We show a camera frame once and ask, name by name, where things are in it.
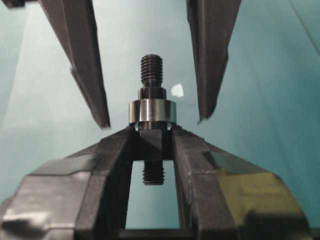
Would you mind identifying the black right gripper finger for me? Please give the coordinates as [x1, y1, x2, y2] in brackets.
[0, 127, 135, 240]
[171, 126, 313, 240]

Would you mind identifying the right gripper black long finger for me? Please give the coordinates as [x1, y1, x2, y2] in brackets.
[39, 0, 111, 129]
[186, 0, 241, 121]

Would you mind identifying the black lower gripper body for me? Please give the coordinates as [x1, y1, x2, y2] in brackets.
[1, 0, 39, 9]

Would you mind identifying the threaded steel shaft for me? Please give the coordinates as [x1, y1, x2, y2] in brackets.
[129, 54, 172, 186]

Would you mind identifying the silver metal washer ring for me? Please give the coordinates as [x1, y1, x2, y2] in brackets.
[128, 98, 177, 131]

